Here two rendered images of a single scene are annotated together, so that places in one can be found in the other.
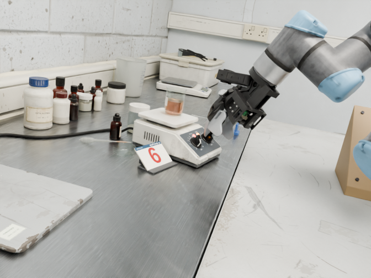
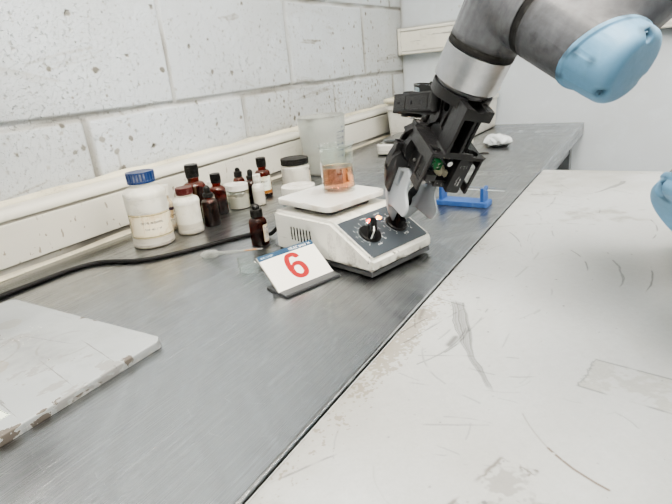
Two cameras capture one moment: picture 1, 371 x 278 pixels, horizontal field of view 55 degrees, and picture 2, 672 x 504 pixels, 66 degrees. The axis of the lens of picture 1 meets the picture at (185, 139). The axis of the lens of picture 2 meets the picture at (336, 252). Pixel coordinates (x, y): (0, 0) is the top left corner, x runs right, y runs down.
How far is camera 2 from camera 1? 0.27 m
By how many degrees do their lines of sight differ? 19
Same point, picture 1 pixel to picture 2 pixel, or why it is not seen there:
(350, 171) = not seen: outside the picture
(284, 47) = (475, 16)
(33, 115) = (139, 227)
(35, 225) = (25, 409)
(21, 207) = (29, 378)
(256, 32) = not seen: hidden behind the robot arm
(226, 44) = not seen: hidden behind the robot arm
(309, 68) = (530, 44)
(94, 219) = (135, 391)
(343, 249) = (625, 428)
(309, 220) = (566, 363)
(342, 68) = (595, 24)
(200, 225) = (317, 389)
